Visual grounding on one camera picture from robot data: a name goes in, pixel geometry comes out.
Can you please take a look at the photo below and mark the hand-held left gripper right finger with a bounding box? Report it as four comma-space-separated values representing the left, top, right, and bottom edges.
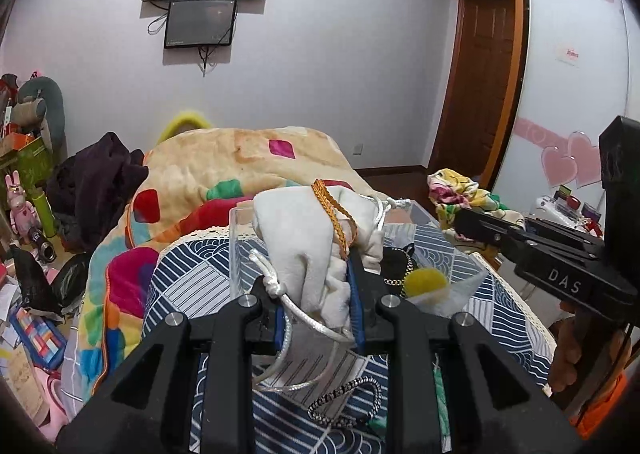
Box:
345, 248, 587, 454

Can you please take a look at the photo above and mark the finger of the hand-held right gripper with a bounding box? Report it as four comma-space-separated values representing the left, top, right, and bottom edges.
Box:
452, 208, 531, 255
522, 215, 604, 250

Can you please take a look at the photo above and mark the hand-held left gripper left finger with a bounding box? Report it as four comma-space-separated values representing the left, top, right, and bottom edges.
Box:
55, 276, 293, 454

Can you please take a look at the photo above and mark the white cord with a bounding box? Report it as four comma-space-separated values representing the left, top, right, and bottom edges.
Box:
248, 249, 362, 391

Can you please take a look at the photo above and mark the white cloth drawstring pouch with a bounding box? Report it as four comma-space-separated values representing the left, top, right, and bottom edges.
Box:
252, 185, 413, 335

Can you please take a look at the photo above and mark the orange braided ribbon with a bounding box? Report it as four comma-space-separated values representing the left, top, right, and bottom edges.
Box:
311, 180, 359, 258

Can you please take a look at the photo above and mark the clear plastic box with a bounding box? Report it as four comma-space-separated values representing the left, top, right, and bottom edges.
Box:
228, 199, 490, 405

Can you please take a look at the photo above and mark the person's right forearm orange sleeve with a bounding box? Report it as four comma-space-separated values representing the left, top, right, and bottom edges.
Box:
575, 368, 632, 441

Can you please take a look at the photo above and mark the person's right hand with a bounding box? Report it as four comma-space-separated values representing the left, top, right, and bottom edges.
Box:
546, 301, 592, 396

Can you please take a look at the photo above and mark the floral cloth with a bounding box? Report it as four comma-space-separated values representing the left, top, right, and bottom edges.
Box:
427, 168, 527, 246

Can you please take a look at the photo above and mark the yellow pom-pom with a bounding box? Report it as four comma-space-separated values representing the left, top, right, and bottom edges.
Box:
404, 268, 449, 299

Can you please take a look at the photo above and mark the white sliding wardrobe door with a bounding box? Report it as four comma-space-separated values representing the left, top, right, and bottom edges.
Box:
492, 0, 640, 236

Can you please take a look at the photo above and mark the green ribbon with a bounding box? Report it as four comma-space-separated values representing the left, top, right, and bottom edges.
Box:
370, 363, 452, 433

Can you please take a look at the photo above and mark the brown wooden door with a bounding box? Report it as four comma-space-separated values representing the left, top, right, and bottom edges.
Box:
427, 0, 519, 181

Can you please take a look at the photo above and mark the colourful patchwork blanket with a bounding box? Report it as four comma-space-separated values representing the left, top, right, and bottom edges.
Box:
77, 125, 437, 416

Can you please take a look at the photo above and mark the dark purple garment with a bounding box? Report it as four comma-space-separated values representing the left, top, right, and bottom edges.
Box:
45, 132, 151, 253

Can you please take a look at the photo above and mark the pink plastic item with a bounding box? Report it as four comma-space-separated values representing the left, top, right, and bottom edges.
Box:
34, 369, 72, 441

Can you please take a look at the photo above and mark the blue box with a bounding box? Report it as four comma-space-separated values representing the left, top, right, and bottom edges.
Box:
10, 306, 69, 371

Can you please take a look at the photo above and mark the black plastic bag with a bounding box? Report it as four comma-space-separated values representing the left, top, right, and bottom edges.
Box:
10, 246, 94, 321

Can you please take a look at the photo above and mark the green tube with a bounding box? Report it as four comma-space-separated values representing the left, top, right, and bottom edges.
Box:
27, 186, 59, 241

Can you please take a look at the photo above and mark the brown cardboard sheet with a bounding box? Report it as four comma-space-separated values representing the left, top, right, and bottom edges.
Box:
0, 348, 49, 424

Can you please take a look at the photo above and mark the pink rabbit toy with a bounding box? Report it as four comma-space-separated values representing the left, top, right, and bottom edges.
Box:
6, 169, 42, 238

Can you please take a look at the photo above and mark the green box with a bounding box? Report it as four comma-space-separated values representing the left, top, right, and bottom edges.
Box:
0, 134, 54, 186

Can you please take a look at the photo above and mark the grey neck pillow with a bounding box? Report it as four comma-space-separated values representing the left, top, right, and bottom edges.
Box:
17, 76, 66, 156

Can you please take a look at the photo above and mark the silver chain necklace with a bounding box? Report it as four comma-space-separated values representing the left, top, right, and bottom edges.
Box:
382, 246, 417, 287

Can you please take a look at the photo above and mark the black and white braided bracelet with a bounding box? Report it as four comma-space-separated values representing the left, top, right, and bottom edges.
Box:
307, 376, 384, 428

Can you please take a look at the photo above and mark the small black wall monitor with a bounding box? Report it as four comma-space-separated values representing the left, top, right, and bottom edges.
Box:
164, 0, 238, 50

